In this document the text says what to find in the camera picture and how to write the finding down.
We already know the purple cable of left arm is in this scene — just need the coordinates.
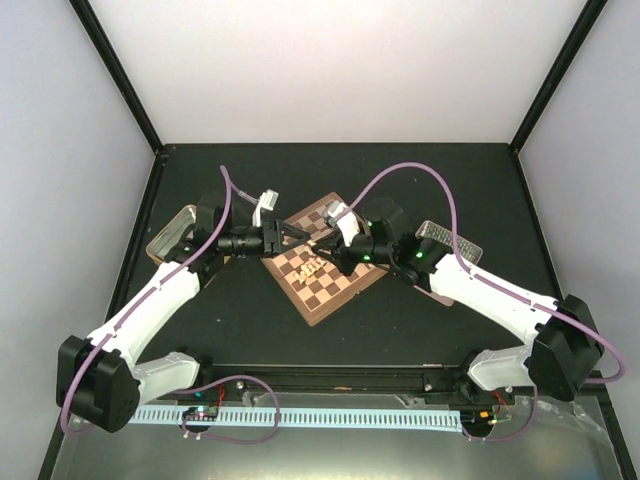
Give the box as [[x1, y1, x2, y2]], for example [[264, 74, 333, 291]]
[[58, 166, 279, 446]]

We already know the black frame post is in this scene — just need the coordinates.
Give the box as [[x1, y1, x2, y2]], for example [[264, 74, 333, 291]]
[[509, 0, 608, 154], [68, 0, 164, 155]]

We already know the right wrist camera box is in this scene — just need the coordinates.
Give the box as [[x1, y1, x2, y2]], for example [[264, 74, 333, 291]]
[[322, 200, 360, 247]]

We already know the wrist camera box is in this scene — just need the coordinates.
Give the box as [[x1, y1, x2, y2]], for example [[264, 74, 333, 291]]
[[322, 200, 360, 247], [251, 189, 279, 227]]

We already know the light wooden bishop piece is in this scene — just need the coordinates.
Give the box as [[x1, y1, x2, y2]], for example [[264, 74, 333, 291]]
[[305, 257, 325, 274]]

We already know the black frame post right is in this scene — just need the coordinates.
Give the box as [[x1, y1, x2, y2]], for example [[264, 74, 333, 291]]
[[509, 0, 608, 154]]

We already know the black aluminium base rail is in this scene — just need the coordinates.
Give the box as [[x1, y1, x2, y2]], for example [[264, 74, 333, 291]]
[[174, 362, 516, 401]]

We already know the yellow bear tin box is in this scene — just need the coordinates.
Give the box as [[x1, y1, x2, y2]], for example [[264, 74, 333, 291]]
[[145, 204, 196, 265]]

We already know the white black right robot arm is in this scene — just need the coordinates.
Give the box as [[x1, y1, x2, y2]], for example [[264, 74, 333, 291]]
[[312, 198, 604, 403]]

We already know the white slotted cable duct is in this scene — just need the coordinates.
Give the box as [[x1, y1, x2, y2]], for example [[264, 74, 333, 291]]
[[130, 405, 462, 433]]

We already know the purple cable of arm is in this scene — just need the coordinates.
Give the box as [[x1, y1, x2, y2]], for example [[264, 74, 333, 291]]
[[58, 166, 279, 446], [347, 162, 627, 444]]

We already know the black frame post left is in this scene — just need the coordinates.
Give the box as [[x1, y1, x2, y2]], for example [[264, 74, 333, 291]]
[[68, 0, 164, 155]]

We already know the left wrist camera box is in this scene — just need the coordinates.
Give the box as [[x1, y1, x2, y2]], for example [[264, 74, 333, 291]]
[[251, 189, 279, 227]]

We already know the right controller circuit board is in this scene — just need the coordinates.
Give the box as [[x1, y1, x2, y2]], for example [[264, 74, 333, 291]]
[[460, 407, 514, 426]]

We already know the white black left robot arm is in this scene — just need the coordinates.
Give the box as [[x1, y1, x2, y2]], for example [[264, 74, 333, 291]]
[[56, 190, 310, 432]]

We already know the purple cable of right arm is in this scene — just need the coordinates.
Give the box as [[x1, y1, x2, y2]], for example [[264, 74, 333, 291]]
[[347, 162, 627, 444]]

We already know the pink patterned plastic basket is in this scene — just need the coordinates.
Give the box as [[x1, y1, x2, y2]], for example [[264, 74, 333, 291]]
[[414, 220, 484, 307]]

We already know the left controller circuit board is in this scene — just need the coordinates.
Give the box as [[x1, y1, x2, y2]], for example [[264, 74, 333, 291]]
[[182, 406, 219, 422]]

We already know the wooden chess board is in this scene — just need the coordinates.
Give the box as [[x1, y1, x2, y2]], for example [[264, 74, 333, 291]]
[[263, 192, 386, 326]]

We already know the controller circuit board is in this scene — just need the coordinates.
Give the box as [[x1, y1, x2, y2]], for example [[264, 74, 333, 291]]
[[460, 407, 514, 426], [182, 406, 219, 422]]

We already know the light wooden knight piece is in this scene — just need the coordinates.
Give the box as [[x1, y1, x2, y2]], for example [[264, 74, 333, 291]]
[[295, 268, 315, 283]]

